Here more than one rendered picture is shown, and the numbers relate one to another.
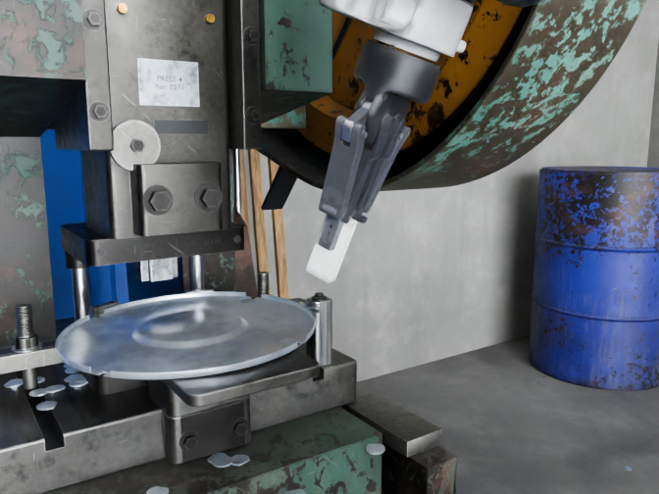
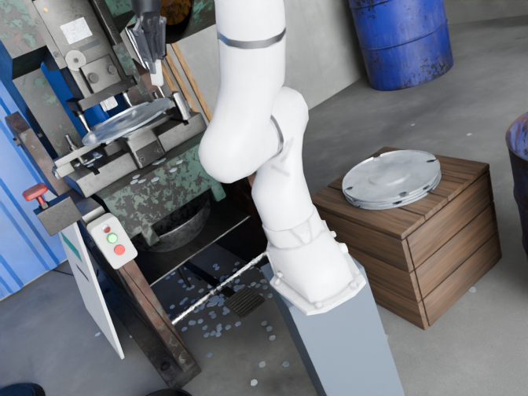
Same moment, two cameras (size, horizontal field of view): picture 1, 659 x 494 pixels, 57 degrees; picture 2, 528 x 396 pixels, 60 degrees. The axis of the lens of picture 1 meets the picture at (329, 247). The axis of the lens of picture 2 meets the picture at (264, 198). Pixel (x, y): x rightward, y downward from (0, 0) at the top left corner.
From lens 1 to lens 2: 0.75 m
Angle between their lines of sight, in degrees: 18
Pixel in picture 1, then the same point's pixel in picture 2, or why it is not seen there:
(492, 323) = (346, 71)
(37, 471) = (95, 183)
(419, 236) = not seen: hidden behind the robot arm
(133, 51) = (57, 24)
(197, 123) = (94, 42)
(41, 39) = (25, 37)
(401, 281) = not seen: hidden behind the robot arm
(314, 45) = not seen: outside the picture
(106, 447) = (115, 170)
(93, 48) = (43, 31)
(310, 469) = (188, 155)
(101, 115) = (57, 55)
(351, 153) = (141, 39)
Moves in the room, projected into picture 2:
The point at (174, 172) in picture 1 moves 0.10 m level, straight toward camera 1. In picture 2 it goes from (93, 65) to (91, 69)
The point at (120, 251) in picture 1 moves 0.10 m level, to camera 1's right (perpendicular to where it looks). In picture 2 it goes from (89, 102) to (119, 90)
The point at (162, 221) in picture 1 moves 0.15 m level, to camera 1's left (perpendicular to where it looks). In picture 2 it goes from (97, 85) to (53, 103)
